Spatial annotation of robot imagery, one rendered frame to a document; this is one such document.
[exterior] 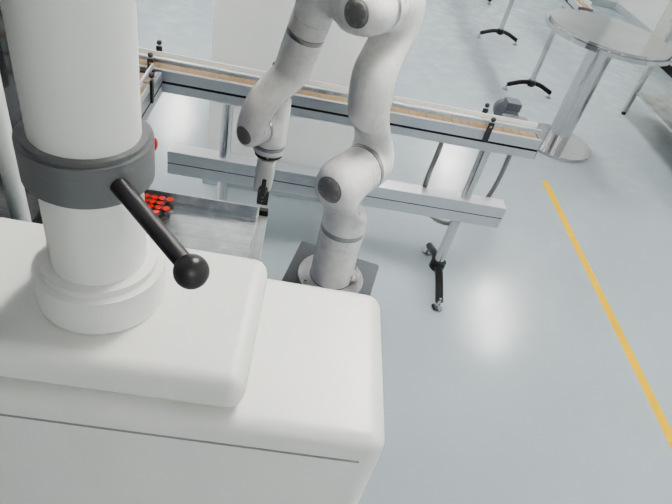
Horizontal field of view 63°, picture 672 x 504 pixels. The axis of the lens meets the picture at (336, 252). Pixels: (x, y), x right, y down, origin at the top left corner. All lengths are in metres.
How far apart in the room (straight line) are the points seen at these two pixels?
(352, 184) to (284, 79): 0.30
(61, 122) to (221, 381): 0.21
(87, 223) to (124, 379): 0.12
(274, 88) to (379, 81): 0.27
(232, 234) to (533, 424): 1.62
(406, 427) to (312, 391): 1.93
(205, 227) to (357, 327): 1.17
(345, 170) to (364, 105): 0.15
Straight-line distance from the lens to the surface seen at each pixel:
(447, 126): 2.45
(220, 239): 1.63
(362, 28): 1.13
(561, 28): 4.45
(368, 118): 1.26
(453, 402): 2.55
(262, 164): 1.50
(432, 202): 2.67
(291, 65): 1.35
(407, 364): 2.60
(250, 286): 0.50
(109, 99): 0.36
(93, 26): 0.34
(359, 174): 1.28
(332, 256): 1.46
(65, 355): 0.46
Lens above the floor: 1.94
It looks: 40 degrees down
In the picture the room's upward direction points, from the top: 14 degrees clockwise
